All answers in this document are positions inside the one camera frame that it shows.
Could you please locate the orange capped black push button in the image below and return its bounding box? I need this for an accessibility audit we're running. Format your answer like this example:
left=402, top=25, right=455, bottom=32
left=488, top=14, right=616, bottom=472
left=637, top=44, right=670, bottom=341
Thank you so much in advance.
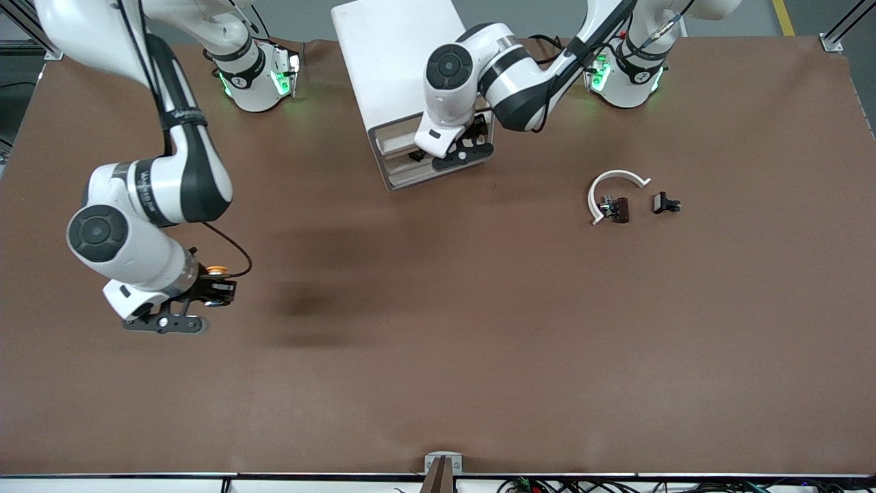
left=207, top=265, right=232, bottom=306

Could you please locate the white drawer with black tab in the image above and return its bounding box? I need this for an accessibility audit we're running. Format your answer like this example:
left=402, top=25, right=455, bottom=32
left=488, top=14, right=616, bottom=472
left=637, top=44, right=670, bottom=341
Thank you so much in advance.
left=381, top=147, right=439, bottom=176

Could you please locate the white drawer cabinet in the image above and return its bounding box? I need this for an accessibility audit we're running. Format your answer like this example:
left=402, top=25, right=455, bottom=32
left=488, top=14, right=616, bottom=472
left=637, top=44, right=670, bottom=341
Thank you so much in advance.
left=331, top=0, right=498, bottom=192

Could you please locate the brown and metal small component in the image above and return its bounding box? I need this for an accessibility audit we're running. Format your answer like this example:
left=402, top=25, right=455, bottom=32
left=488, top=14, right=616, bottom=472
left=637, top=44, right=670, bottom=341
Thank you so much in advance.
left=599, top=195, right=630, bottom=225

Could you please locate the white table edge profile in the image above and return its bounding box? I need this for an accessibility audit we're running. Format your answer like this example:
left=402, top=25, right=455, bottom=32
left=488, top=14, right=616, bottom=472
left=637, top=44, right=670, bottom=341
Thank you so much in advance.
left=0, top=472, right=876, bottom=493

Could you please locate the brown table cover sheet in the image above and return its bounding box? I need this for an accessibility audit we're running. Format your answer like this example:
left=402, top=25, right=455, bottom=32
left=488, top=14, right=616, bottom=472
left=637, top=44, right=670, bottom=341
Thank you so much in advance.
left=0, top=36, right=876, bottom=477

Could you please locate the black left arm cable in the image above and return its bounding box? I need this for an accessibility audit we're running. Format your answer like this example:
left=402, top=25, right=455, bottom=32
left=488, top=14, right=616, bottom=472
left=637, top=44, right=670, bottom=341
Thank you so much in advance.
left=527, top=0, right=695, bottom=134

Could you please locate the black left base cable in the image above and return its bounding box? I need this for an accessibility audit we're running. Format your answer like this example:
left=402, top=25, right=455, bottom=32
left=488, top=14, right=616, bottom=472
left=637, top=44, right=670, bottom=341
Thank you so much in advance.
left=529, top=33, right=582, bottom=69

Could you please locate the black base cable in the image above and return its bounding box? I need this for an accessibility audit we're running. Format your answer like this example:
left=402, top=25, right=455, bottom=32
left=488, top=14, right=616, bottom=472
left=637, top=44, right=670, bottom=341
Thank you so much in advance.
left=529, top=33, right=582, bottom=69
left=229, top=0, right=274, bottom=45

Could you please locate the white curved plastic ring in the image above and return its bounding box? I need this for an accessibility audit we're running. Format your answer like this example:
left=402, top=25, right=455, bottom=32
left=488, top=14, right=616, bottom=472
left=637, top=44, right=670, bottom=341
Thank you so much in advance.
left=587, top=169, right=652, bottom=227

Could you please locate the black right base cable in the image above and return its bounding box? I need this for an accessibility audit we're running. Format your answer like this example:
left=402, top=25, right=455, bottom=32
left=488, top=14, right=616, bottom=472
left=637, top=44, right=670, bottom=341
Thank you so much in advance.
left=229, top=0, right=274, bottom=45

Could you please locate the grey metal camera bracket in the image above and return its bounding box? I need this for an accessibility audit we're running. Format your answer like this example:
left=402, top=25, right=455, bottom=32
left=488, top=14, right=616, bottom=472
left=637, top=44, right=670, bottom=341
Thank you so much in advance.
left=424, top=452, right=463, bottom=475

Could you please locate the aluminium frame post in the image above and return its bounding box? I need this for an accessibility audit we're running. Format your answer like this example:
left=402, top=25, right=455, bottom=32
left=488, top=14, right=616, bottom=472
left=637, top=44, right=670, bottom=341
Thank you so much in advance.
left=0, top=0, right=66, bottom=59
left=820, top=0, right=876, bottom=53

